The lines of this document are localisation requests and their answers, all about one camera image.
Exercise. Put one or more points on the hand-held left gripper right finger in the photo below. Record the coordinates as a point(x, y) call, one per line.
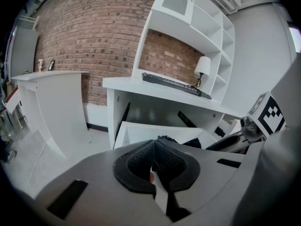
point(207, 173)

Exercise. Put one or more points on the black keyboard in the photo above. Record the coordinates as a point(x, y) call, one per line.
point(174, 85)

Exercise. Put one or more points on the white desk with hutch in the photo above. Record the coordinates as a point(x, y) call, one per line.
point(131, 83)

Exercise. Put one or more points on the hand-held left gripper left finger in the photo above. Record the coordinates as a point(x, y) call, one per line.
point(98, 185)

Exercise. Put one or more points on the black cloth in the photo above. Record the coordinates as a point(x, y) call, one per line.
point(192, 143)

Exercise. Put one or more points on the plain white table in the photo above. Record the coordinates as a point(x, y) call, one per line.
point(54, 107)

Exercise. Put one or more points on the black picture frame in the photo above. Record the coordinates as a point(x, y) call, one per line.
point(51, 65)

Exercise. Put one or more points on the white shade table lamp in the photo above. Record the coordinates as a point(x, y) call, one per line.
point(203, 65)

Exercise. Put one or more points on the grey panel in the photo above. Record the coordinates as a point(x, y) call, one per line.
point(23, 53)

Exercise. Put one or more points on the small white figurine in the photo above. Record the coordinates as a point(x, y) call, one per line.
point(41, 65)

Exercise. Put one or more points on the white chair with brown seat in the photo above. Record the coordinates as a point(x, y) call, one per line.
point(11, 101)

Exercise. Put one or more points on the white metal rack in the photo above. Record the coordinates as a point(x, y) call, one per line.
point(29, 22)

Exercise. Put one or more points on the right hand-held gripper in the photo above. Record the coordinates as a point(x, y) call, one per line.
point(270, 116)

